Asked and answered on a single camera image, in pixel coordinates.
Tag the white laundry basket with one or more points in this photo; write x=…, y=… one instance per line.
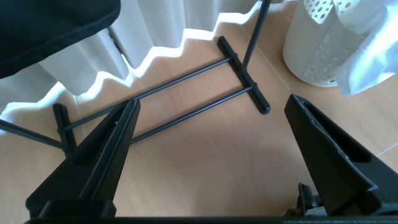
x=311, y=46

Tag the beige curtain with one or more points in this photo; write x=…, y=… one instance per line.
x=161, y=21

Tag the black clothes rack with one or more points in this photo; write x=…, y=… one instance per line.
x=242, y=71

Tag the black knitted garment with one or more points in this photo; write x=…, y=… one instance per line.
x=46, y=31

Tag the white printed garment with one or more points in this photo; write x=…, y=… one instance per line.
x=373, y=56

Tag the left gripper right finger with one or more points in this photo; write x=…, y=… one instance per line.
x=335, y=174

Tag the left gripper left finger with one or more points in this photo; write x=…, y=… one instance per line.
x=65, y=183

